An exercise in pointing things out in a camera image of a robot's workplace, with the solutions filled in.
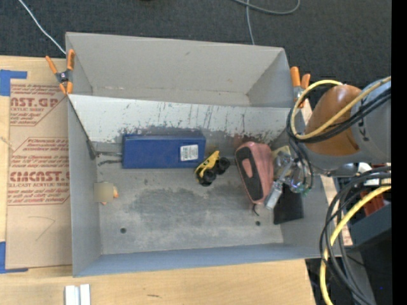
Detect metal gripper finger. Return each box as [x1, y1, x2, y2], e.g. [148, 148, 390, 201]
[264, 182, 284, 211]

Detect pale yellow block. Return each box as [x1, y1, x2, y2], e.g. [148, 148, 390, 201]
[272, 145, 292, 160]

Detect pink and black brush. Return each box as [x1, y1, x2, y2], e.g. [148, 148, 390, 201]
[234, 141, 275, 207]

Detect yellow toy truck, black wheels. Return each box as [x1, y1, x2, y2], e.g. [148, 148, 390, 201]
[194, 150, 231, 187]

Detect grey metal bin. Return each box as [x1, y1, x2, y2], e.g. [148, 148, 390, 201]
[64, 32, 326, 278]

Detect blue box with white label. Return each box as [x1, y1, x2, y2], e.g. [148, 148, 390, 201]
[121, 132, 207, 170]

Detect grey and orange small toy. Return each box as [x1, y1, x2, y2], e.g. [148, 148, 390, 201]
[93, 182, 120, 207]

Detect grey flat bar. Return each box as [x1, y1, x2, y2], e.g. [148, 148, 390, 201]
[90, 140, 124, 158]

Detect brown cardboard board, red print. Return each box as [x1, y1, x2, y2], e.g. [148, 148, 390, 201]
[0, 55, 74, 273]

